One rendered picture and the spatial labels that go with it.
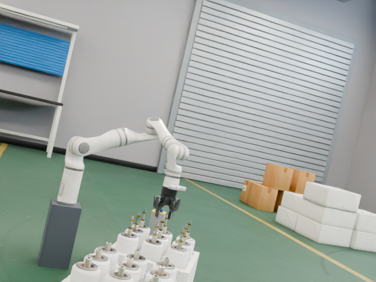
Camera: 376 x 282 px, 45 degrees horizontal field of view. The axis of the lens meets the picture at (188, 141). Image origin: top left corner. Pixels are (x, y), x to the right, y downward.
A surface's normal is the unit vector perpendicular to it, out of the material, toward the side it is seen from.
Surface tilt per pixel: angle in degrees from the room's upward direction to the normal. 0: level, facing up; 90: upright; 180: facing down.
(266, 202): 90
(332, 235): 90
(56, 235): 90
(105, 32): 90
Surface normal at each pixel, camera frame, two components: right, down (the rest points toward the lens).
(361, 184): -0.92, -0.21
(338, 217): 0.33, 0.10
